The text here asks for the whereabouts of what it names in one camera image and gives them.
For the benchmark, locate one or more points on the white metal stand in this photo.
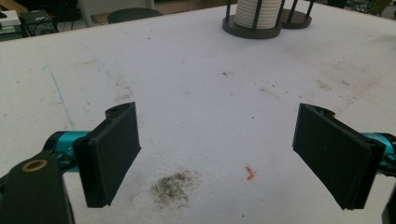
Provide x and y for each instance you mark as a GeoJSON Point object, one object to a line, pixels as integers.
{"type": "Point", "coordinates": [84, 12]}

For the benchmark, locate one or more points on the stack of white paper cups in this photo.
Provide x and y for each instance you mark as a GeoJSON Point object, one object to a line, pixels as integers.
{"type": "Point", "coordinates": [246, 15]}

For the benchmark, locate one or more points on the white equipment box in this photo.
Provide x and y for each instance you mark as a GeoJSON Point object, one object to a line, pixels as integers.
{"type": "Point", "coordinates": [9, 18]}

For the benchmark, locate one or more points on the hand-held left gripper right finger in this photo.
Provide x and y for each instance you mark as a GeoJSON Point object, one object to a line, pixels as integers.
{"type": "Point", "coordinates": [333, 155]}

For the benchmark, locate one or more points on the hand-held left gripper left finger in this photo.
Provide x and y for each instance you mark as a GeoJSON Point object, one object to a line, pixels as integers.
{"type": "Point", "coordinates": [107, 155]}

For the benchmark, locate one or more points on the black round stool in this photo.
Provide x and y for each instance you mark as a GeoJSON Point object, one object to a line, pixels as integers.
{"type": "Point", "coordinates": [134, 15]}

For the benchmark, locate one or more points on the black equipment box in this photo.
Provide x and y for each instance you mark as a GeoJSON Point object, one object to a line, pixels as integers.
{"type": "Point", "coordinates": [37, 20]}

